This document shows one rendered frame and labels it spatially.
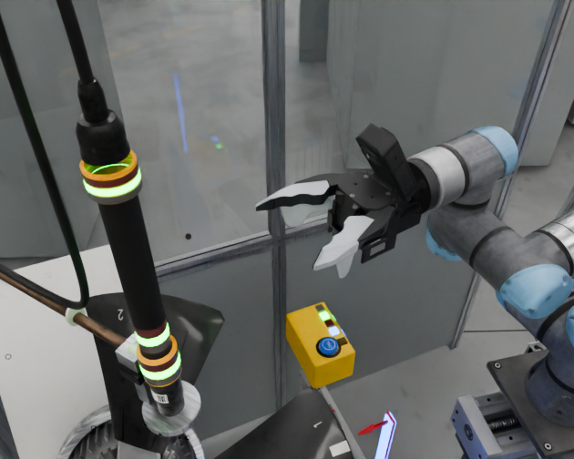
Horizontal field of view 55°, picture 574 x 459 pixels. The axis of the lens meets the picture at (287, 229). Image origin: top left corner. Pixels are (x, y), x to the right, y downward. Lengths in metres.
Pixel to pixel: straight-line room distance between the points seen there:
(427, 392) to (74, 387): 1.70
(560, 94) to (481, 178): 2.87
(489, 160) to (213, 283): 1.04
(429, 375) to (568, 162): 2.03
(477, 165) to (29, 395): 0.84
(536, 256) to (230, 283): 1.06
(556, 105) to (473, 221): 2.87
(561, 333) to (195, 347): 0.69
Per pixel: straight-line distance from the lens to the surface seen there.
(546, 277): 0.74
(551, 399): 1.26
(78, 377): 1.11
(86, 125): 0.43
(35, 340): 1.10
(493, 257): 0.76
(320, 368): 1.21
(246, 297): 1.71
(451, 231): 0.80
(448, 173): 0.71
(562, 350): 1.18
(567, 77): 3.57
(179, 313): 0.83
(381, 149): 0.59
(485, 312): 2.85
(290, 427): 0.98
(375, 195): 0.64
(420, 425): 2.41
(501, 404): 1.35
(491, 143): 0.77
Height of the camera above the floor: 2.06
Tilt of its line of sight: 42 degrees down
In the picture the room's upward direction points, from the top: straight up
